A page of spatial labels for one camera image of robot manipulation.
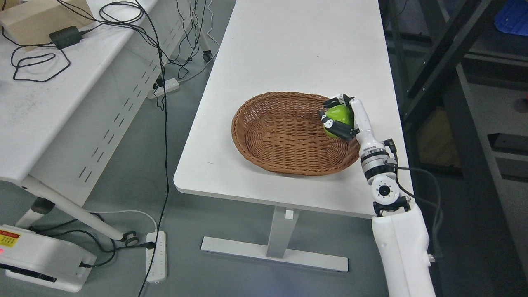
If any white power strip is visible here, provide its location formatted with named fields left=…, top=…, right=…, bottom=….
left=147, top=78, right=180, bottom=99
left=146, top=231, right=167, bottom=283

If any white desk on left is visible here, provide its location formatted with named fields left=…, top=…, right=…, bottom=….
left=0, top=0, right=194, bottom=242

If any white power strip far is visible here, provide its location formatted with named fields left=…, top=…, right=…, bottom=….
left=147, top=78, right=180, bottom=99

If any white machine base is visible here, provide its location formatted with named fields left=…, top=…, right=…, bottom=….
left=0, top=224, right=97, bottom=293

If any black long cable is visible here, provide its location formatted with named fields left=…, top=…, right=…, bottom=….
left=58, top=0, right=170, bottom=297

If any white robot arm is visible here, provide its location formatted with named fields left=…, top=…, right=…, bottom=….
left=358, top=137, right=436, bottom=297

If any black shelf rack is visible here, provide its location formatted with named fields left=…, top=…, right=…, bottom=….
left=378, top=0, right=527, bottom=297

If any white power strip near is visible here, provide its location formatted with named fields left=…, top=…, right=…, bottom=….
left=146, top=231, right=167, bottom=283

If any white table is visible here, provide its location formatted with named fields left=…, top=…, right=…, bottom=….
left=173, top=0, right=408, bottom=272

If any brown wicker basket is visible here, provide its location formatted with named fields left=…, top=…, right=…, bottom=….
left=231, top=92, right=360, bottom=176

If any black power adapter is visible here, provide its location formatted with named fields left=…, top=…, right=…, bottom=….
left=49, top=26, right=82, bottom=50

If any blue bin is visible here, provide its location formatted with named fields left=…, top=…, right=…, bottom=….
left=494, top=0, right=528, bottom=36

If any cardboard box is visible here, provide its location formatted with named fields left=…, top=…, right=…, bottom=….
left=0, top=0, right=94, bottom=45

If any green apple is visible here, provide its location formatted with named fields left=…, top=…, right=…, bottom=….
left=325, top=105, right=354, bottom=127

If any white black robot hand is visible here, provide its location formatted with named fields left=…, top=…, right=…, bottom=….
left=318, top=94, right=384, bottom=154

